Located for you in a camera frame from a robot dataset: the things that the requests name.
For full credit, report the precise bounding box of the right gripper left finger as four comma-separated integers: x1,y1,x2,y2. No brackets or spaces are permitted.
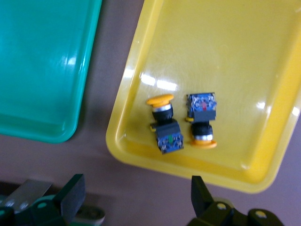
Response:
30,174,86,226

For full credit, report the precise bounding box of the yellow push button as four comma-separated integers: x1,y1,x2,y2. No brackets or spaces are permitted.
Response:
185,92,217,149
146,93,185,155

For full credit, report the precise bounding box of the green plastic tray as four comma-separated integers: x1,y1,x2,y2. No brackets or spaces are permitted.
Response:
0,0,103,144

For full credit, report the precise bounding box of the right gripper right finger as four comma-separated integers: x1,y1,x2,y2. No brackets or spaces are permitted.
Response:
188,175,236,226

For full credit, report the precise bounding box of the green conveyor belt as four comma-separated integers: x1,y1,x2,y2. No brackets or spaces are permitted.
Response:
0,179,106,226

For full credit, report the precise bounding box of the yellow plastic tray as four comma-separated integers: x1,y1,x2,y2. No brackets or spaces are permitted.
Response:
105,0,301,194

